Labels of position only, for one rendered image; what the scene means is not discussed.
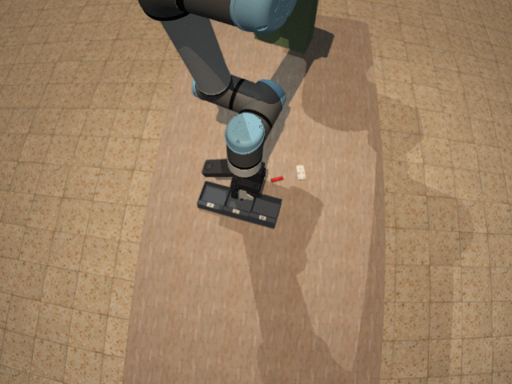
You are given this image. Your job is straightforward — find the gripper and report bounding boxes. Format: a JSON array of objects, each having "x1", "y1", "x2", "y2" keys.
[{"x1": 230, "y1": 162, "x2": 266, "y2": 201}]

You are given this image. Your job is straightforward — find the dark grey rack of bins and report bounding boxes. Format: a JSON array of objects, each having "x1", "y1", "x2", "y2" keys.
[{"x1": 197, "y1": 181, "x2": 282, "y2": 229}]

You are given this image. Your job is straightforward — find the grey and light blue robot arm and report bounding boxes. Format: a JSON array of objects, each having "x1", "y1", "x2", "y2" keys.
[{"x1": 138, "y1": 0, "x2": 297, "y2": 178}]

